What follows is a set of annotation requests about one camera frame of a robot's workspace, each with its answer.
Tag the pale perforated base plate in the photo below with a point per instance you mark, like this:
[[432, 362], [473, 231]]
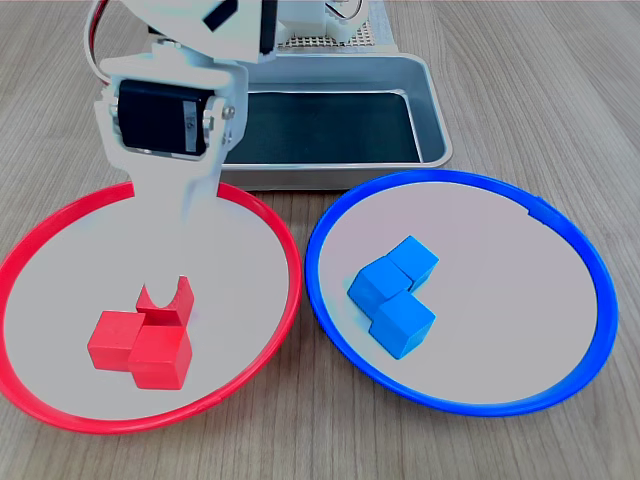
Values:
[[300, 43]]

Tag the red cube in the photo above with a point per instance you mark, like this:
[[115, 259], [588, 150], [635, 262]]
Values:
[[165, 316], [160, 357], [112, 340]]

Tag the steel tray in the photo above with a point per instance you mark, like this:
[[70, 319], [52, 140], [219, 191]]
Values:
[[435, 125]]

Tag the black tray mat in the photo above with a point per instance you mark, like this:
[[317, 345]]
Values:
[[325, 130]]

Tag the blue-rimmed white plate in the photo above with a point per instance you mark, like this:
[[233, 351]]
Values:
[[500, 300]]

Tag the blue cube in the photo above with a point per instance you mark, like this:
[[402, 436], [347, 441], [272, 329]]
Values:
[[415, 260], [402, 327], [375, 287]]

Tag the red-rimmed white plate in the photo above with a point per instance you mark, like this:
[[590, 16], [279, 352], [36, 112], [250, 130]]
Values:
[[75, 280]]

